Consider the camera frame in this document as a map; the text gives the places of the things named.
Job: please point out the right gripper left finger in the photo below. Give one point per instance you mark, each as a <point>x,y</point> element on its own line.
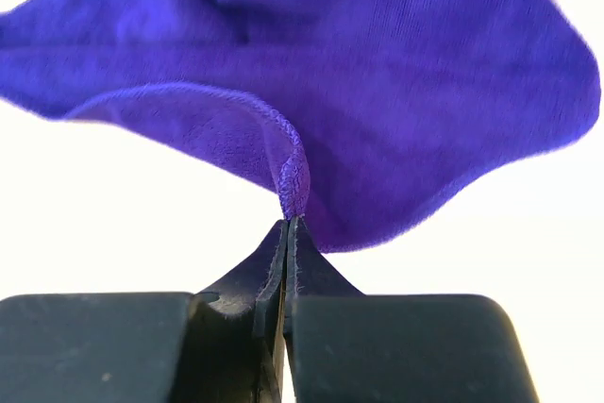
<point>219,345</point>

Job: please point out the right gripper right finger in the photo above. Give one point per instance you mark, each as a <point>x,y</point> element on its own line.
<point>347,346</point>

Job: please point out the purple towel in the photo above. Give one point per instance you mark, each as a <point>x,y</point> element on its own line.
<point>364,116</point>

